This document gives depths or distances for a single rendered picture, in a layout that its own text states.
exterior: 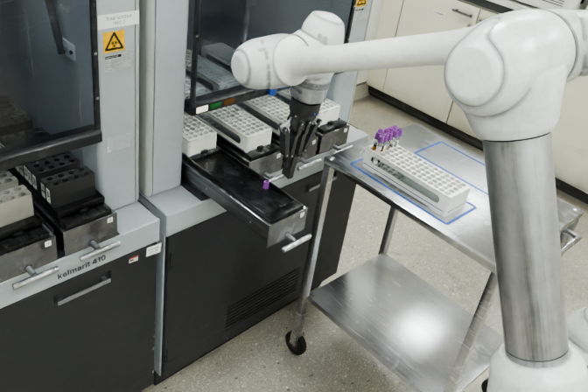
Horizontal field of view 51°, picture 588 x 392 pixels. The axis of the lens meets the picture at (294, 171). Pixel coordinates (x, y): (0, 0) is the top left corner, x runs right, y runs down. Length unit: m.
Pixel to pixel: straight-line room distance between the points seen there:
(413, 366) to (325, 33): 1.08
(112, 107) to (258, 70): 0.39
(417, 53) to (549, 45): 0.33
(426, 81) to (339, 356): 2.14
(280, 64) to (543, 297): 0.66
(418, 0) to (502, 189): 3.02
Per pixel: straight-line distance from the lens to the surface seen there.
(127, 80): 1.48
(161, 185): 1.69
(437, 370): 2.01
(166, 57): 1.52
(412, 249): 2.91
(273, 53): 1.28
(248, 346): 2.31
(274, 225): 1.52
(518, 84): 0.89
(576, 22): 1.06
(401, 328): 2.10
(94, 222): 1.50
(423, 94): 4.01
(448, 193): 1.65
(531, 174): 0.97
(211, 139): 1.75
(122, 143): 1.55
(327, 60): 1.22
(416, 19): 3.96
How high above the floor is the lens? 1.71
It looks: 31 degrees down
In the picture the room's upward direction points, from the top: 9 degrees clockwise
